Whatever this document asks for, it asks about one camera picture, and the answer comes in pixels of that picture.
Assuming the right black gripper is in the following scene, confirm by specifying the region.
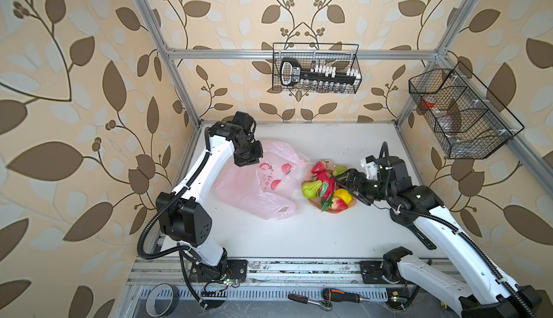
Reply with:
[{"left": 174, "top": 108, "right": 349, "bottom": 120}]
[{"left": 334, "top": 167, "right": 395, "bottom": 204}]

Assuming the peach scalloped plastic plate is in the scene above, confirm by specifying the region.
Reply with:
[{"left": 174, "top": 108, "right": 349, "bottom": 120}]
[{"left": 301, "top": 161, "right": 357, "bottom": 214}]

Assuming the pink plastic bag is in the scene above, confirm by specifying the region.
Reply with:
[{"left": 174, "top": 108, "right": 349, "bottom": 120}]
[{"left": 213, "top": 140, "right": 309, "bottom": 220}]

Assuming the green toy pear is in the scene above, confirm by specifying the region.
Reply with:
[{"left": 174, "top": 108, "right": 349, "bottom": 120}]
[
  {"left": 302, "top": 180, "right": 323, "bottom": 199},
  {"left": 333, "top": 165, "right": 348, "bottom": 177}
]

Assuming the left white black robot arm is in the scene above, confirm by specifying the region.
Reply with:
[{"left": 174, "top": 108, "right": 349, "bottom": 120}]
[{"left": 137, "top": 112, "right": 263, "bottom": 283}]

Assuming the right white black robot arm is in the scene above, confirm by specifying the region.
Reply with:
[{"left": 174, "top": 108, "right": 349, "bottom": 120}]
[{"left": 334, "top": 155, "right": 542, "bottom": 317}]

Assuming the red toy peach bottom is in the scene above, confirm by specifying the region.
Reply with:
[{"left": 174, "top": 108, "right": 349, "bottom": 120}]
[{"left": 321, "top": 197, "right": 348, "bottom": 212}]

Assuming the red toy dragon fruit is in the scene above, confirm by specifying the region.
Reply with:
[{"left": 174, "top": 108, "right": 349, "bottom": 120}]
[{"left": 317, "top": 171, "right": 336, "bottom": 201}]

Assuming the red toy strawberry top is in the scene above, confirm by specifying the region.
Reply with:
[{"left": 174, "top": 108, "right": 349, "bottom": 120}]
[{"left": 311, "top": 161, "right": 327, "bottom": 174}]

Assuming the black adjustable wrench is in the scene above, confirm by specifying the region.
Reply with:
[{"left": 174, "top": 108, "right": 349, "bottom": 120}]
[{"left": 390, "top": 210, "right": 437, "bottom": 250}]

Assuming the black socket holder tool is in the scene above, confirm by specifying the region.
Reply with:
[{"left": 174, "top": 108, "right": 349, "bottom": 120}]
[{"left": 277, "top": 58, "right": 361, "bottom": 87}]

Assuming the orange black screwdriver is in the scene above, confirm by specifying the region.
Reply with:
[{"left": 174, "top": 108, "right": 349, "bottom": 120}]
[{"left": 322, "top": 288, "right": 370, "bottom": 304}]

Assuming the clear bottle red cap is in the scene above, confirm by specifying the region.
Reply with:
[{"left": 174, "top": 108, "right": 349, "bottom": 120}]
[{"left": 422, "top": 95, "right": 451, "bottom": 122}]

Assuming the red black ratchet wrench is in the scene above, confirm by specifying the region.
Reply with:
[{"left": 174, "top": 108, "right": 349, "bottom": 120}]
[{"left": 287, "top": 294, "right": 333, "bottom": 312}]

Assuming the black tape roll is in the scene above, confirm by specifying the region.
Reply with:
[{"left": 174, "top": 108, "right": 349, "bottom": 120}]
[{"left": 145, "top": 283, "right": 179, "bottom": 317}]

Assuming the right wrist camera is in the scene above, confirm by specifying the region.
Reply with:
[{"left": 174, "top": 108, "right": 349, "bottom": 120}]
[{"left": 361, "top": 155, "right": 379, "bottom": 180}]

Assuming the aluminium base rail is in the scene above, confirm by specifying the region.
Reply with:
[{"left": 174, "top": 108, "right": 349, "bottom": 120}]
[{"left": 126, "top": 256, "right": 485, "bottom": 302}]

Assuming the black wire basket centre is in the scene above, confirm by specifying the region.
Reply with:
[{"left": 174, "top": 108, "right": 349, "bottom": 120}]
[{"left": 272, "top": 42, "right": 362, "bottom": 94}]

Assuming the black wire basket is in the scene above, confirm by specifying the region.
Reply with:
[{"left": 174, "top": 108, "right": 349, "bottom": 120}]
[
  {"left": 272, "top": 42, "right": 362, "bottom": 94},
  {"left": 408, "top": 62, "right": 524, "bottom": 160}
]

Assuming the black wire basket right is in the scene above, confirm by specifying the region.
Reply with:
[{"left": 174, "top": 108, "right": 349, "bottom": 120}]
[{"left": 408, "top": 62, "right": 524, "bottom": 160}]

